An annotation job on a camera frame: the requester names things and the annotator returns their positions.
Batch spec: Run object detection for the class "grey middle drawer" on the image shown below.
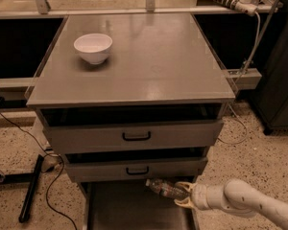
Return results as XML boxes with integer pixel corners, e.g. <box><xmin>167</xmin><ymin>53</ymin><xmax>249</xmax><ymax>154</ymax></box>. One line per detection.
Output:
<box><xmin>65</xmin><ymin>148</ymin><xmax>207</xmax><ymax>182</ymax></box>

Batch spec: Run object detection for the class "white power strip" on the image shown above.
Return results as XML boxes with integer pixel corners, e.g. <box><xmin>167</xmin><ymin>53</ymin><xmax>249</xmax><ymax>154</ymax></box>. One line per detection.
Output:
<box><xmin>213</xmin><ymin>0</ymin><xmax>257</xmax><ymax>16</ymax></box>

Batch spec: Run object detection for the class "grey bottom drawer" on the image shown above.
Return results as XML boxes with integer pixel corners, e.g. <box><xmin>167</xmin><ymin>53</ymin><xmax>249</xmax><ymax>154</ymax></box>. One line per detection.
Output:
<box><xmin>83</xmin><ymin>180</ymin><xmax>200</xmax><ymax>230</ymax></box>

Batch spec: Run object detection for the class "white ceramic bowl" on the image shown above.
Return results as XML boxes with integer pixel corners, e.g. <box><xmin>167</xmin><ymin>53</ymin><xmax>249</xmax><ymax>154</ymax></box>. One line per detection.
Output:
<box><xmin>74</xmin><ymin>34</ymin><xmax>112</xmax><ymax>64</ymax></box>

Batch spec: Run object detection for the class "black drawer handle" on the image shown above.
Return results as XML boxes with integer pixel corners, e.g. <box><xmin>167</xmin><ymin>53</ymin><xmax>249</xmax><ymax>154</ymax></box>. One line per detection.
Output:
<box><xmin>122</xmin><ymin>131</ymin><xmax>151</xmax><ymax>142</ymax></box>
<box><xmin>126</xmin><ymin>166</ymin><xmax>150</xmax><ymax>175</ymax></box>

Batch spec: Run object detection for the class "grey drawer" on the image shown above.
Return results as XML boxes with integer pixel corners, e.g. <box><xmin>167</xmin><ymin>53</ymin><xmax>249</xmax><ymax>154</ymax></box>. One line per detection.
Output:
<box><xmin>83</xmin><ymin>180</ymin><xmax>200</xmax><ymax>230</ymax></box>
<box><xmin>65</xmin><ymin>148</ymin><xmax>207</xmax><ymax>182</ymax></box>
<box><xmin>41</xmin><ymin>104</ymin><xmax>223</xmax><ymax>153</ymax></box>

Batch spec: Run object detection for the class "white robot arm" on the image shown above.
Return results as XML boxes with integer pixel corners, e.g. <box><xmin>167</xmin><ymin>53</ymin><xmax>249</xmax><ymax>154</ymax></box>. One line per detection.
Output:
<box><xmin>174</xmin><ymin>179</ymin><xmax>288</xmax><ymax>230</ymax></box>

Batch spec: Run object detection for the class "grey drawer cabinet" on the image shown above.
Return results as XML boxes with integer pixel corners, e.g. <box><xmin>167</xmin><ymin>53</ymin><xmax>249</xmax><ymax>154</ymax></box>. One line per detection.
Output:
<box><xmin>24</xmin><ymin>12</ymin><xmax>237</xmax><ymax>230</ymax></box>

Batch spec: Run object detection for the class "black metal floor bar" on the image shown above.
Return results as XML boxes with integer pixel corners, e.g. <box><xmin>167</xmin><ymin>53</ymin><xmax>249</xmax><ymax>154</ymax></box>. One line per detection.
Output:
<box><xmin>0</xmin><ymin>155</ymin><xmax>44</xmax><ymax>223</ymax></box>

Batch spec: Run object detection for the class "clear plastic water bottle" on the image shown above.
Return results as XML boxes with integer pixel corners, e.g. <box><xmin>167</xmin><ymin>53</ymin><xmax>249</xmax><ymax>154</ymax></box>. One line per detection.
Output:
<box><xmin>145</xmin><ymin>178</ymin><xmax>189</xmax><ymax>200</ymax></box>

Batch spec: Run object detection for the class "white power cable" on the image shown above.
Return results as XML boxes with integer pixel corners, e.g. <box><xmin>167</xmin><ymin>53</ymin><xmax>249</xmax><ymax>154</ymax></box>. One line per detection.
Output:
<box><xmin>216</xmin><ymin>11</ymin><xmax>262</xmax><ymax>146</ymax></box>

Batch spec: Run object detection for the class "black middle drawer handle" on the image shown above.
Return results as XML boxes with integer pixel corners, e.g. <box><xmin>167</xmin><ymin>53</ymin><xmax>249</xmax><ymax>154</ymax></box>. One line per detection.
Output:
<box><xmin>126</xmin><ymin>166</ymin><xmax>150</xmax><ymax>175</ymax></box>

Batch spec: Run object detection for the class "dark cabinet at right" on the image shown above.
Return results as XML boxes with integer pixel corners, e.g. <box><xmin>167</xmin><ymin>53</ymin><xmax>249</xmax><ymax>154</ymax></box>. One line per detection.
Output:
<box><xmin>250</xmin><ymin>0</ymin><xmax>288</xmax><ymax>135</ymax></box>

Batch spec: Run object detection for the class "grey top drawer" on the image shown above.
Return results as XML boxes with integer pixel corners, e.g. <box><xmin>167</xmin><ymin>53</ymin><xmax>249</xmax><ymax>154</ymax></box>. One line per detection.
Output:
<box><xmin>41</xmin><ymin>104</ymin><xmax>223</xmax><ymax>153</ymax></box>

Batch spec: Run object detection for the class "black floor cable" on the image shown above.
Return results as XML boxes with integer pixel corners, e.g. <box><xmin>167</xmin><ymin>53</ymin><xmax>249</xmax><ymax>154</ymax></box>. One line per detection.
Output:
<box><xmin>0</xmin><ymin>109</ymin><xmax>79</xmax><ymax>230</ymax></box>

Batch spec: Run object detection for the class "black top drawer handle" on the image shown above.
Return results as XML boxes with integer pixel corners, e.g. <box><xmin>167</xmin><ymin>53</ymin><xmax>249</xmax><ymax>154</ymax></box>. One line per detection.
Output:
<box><xmin>122</xmin><ymin>131</ymin><xmax>151</xmax><ymax>142</ymax></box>

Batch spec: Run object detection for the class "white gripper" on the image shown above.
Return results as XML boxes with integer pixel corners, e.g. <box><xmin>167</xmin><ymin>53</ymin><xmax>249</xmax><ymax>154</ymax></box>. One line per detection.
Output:
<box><xmin>174</xmin><ymin>181</ymin><xmax>211</xmax><ymax>210</ymax></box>

